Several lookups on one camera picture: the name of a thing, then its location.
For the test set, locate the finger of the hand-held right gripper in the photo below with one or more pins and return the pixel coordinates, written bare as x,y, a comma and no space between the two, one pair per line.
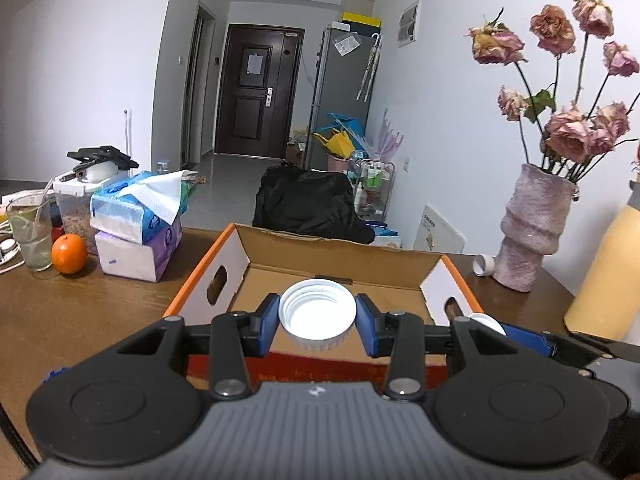
525,341

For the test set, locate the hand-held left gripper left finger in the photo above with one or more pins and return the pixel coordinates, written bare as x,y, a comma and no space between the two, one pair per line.
270,321

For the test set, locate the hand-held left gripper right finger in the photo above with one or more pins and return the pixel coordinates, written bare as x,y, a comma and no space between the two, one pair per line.
367,322

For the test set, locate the small white jar lid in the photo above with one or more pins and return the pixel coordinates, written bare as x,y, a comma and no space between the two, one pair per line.
487,321

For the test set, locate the large white jar lid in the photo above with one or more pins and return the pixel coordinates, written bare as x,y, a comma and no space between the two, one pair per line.
317,321

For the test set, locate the orange-edged cardboard box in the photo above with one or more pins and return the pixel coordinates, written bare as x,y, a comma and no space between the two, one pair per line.
325,260

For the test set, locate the white tape roll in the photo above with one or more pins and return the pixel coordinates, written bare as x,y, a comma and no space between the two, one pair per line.
488,266

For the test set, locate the yellow thermos jug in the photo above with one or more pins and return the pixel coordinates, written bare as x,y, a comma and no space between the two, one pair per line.
610,280

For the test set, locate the white cardboard panel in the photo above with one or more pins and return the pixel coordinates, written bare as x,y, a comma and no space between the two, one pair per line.
440,232

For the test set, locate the pink ribbed vase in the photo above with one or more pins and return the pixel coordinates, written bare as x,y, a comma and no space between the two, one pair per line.
535,225

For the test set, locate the black bag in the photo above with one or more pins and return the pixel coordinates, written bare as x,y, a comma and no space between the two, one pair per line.
305,200

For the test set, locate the purple tissue pack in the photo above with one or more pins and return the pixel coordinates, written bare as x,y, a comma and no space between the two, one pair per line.
145,256

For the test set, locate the metal trolley cart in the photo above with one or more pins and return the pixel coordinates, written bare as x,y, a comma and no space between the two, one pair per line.
372,180

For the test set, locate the pink bucket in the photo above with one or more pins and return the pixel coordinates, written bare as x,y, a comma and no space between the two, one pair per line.
338,163

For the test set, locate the brown carton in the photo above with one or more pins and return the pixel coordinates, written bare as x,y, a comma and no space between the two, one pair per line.
295,155

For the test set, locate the yellow bag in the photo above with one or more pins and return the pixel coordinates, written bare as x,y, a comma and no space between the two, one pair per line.
336,144

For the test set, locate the purple feather decoration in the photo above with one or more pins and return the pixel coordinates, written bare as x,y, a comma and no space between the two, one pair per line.
386,140

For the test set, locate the blue tissue pack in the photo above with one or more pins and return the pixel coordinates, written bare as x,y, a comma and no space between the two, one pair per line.
120,210

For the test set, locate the clear plastic bottle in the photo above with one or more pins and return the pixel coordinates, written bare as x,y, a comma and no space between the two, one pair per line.
163,167

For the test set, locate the blue bag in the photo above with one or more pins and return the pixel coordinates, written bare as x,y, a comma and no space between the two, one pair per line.
345,122

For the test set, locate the orange fruit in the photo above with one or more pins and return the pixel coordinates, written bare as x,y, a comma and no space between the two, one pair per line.
69,254

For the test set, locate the dark brown entrance door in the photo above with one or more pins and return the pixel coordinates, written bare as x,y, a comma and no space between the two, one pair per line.
250,110

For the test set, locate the bunch of dried pink roses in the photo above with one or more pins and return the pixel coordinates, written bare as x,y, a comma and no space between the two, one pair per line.
567,132

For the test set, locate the clear cereal container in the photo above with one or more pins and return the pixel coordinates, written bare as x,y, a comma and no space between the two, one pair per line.
72,210

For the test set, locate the grey refrigerator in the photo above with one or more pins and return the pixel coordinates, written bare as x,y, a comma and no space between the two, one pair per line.
340,95

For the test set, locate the black plastic device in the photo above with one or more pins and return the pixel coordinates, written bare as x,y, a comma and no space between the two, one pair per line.
102,156

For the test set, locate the grey interior door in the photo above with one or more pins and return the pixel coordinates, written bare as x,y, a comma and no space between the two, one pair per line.
192,90

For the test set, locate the glass of lemon water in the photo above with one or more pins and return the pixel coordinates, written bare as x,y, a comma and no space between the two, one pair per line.
30,240

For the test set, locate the white folded umbrella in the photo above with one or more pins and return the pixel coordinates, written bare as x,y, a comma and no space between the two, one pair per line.
370,65

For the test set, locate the white paper sheet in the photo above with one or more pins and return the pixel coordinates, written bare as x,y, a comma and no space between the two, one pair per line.
255,62

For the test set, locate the clear plastic pouch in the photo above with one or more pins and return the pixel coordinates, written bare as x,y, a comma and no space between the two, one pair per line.
347,44

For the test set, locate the yellow box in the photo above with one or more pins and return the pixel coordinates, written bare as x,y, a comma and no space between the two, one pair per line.
361,17

